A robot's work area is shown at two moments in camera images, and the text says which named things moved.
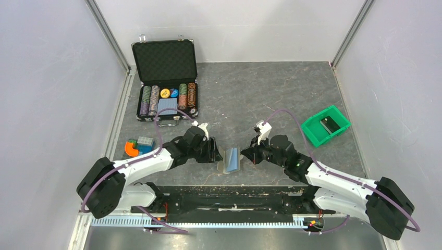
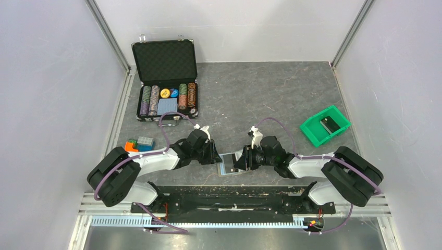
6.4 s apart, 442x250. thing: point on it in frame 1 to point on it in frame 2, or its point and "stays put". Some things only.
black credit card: [330, 125] stays put
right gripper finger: [250, 153] to [242, 162]
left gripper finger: [214, 154] stays put
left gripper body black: [200, 153] stays put
